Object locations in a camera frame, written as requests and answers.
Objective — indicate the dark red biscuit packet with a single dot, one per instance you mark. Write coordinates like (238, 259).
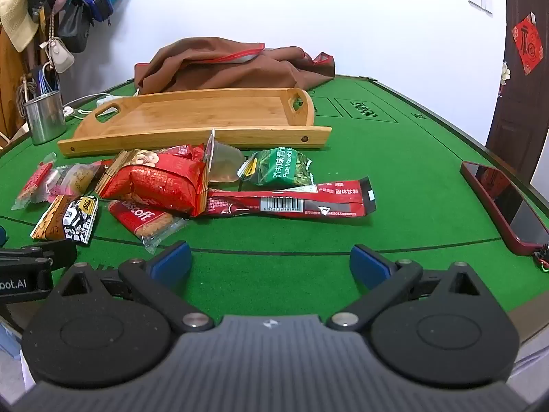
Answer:
(182, 151)

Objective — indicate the red nut snack packet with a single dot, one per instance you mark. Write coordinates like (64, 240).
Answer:
(163, 186)

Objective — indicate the orange coat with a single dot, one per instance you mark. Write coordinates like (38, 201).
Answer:
(10, 86)

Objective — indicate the pink candy packet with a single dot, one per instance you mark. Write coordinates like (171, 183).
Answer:
(75, 178)

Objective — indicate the black handbag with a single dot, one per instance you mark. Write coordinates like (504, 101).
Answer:
(75, 25)

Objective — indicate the red caramel biscuit packet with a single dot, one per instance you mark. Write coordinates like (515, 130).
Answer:
(141, 221)

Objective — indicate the clear jelly cup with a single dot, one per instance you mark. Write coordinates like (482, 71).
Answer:
(225, 163)

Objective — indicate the small red cracker packet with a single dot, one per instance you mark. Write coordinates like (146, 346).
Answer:
(36, 178)

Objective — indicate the wooden bamboo tray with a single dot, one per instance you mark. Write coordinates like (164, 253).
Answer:
(193, 111)

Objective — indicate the white round plug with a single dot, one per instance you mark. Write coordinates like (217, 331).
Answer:
(70, 113)

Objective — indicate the brown cloth with red trim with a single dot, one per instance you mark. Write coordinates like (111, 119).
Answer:
(214, 68)

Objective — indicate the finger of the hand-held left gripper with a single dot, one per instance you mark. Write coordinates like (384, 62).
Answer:
(2, 235)
(55, 251)

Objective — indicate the long red drink stick packet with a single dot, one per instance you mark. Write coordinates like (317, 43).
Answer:
(291, 206)

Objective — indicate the black and white peanut packet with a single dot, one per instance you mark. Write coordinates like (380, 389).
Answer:
(64, 219)

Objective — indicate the red diamond door decoration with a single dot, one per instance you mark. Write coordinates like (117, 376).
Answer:
(528, 45)

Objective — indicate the white charger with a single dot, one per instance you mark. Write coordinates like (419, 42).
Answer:
(105, 101)

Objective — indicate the white flower sticker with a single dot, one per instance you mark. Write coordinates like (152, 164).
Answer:
(505, 73)

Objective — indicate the metal cup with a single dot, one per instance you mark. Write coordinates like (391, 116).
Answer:
(43, 120)

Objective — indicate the green peas packet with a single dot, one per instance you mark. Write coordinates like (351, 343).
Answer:
(278, 167)

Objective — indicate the phone in red case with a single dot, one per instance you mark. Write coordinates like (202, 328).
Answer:
(506, 206)

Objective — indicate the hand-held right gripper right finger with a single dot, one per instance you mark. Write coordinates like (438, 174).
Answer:
(369, 262)

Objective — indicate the dark brown door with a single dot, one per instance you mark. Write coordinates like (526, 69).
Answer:
(523, 116)

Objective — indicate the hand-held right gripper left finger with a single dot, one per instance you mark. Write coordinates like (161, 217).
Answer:
(171, 261)

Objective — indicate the blue and black bag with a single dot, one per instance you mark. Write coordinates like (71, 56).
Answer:
(96, 6)

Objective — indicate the small white purse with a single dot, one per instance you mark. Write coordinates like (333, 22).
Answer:
(58, 55)

